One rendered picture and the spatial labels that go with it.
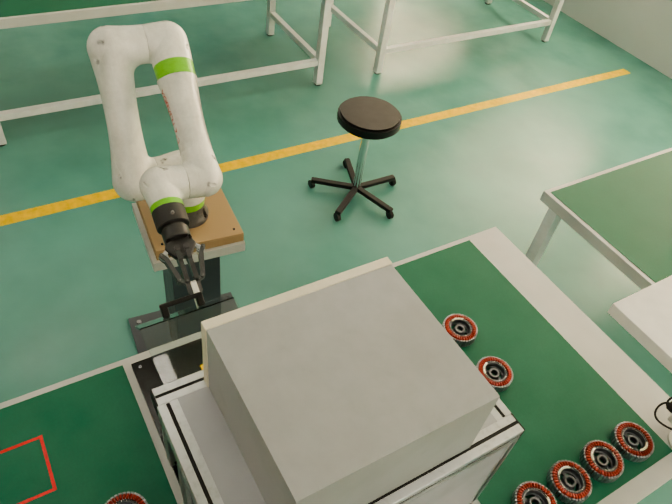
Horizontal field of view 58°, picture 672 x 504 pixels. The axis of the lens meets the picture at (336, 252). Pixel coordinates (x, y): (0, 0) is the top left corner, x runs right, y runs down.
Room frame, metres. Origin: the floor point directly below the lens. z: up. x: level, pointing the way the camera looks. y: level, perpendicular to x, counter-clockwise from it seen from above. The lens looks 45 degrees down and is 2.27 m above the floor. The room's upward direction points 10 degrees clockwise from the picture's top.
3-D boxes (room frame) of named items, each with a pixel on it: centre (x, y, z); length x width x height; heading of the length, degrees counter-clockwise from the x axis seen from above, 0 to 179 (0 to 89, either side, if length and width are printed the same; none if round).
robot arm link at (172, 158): (1.54, 0.55, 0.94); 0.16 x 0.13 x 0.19; 123
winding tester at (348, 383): (0.68, -0.06, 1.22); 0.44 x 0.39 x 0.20; 127
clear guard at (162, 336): (0.83, 0.27, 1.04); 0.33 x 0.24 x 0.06; 37
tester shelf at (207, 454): (0.69, -0.07, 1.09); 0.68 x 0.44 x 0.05; 127
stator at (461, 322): (1.25, -0.43, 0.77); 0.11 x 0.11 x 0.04
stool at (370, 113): (2.79, -0.07, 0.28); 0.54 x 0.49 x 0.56; 37
